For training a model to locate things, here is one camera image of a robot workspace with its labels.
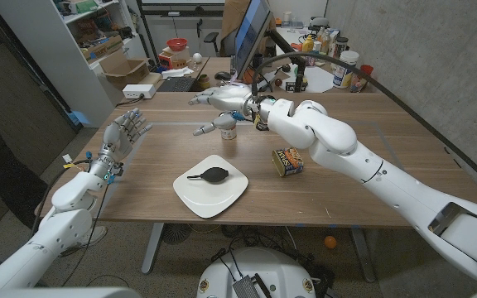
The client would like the blue yellow meat tin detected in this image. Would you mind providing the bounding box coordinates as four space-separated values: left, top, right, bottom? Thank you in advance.
271 147 305 178

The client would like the left arm thick black cable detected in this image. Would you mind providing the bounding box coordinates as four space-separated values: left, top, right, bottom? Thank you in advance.
29 159 94 237

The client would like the black office chair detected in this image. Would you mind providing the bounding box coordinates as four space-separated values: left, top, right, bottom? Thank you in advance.
203 31 237 57

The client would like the white square plate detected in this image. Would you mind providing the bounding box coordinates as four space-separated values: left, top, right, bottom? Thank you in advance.
172 154 249 219

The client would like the wooden table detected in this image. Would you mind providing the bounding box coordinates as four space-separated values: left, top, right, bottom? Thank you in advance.
34 91 477 283

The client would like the black rubber air blower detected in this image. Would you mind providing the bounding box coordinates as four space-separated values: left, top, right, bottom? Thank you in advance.
186 166 230 185

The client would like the computer monitor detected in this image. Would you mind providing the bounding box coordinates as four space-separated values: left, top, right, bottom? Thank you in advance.
233 0 273 80

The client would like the open cardboard box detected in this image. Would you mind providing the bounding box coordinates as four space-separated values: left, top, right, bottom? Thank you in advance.
97 49 152 90

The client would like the black printed box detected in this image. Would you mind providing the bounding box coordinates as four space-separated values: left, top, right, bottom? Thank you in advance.
284 81 308 93

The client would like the arm thick black cable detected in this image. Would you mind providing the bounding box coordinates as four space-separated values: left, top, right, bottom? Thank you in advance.
29 159 94 237
251 51 477 198

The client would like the blue plastic piece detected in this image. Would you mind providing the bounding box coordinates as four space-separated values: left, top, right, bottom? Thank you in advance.
68 110 90 125

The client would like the clear plastic bin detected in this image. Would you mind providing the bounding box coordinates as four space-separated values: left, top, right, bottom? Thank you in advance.
161 46 192 70

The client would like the round grey fan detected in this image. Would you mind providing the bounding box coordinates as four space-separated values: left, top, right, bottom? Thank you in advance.
161 223 192 245

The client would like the white shelf unit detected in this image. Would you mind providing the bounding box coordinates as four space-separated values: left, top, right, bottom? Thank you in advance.
0 0 148 128

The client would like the right arm thick black cable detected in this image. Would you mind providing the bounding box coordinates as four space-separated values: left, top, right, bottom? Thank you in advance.
251 51 477 198

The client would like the yellow mustard bottle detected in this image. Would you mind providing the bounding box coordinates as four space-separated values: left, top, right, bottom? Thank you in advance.
301 34 316 58

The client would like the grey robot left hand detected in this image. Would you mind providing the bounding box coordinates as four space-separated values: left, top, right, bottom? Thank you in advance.
91 108 154 177

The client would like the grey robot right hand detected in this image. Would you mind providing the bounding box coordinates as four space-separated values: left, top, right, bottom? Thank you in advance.
187 82 256 137

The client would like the white board sheet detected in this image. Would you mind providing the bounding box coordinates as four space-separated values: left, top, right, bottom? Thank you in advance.
282 65 335 94

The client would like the white power box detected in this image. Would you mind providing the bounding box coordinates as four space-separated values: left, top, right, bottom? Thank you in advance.
122 84 157 100

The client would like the grey finned box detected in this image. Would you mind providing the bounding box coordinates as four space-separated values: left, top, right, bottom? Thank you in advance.
233 276 261 298

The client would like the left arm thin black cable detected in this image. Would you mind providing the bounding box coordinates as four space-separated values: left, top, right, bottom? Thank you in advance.
60 181 111 286

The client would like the black keyboard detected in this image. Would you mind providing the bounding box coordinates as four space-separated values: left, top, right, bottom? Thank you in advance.
157 76 196 93

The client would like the printed cardboard box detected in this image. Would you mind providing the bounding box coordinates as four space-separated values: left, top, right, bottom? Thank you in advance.
81 35 124 63

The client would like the orange toy basketball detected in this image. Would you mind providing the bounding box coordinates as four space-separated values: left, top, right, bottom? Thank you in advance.
243 68 261 84

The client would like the white canister blue label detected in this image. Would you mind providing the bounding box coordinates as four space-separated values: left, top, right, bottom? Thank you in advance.
332 50 360 89

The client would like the wooden desk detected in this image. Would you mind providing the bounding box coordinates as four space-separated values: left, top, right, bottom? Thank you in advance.
188 56 374 94

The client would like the red bowl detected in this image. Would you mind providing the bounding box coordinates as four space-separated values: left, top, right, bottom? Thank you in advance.
166 37 189 52

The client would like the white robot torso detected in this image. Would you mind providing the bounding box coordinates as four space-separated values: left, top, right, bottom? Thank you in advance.
196 247 317 298

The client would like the red white soup can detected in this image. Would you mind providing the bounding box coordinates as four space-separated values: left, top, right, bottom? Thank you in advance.
220 119 238 141

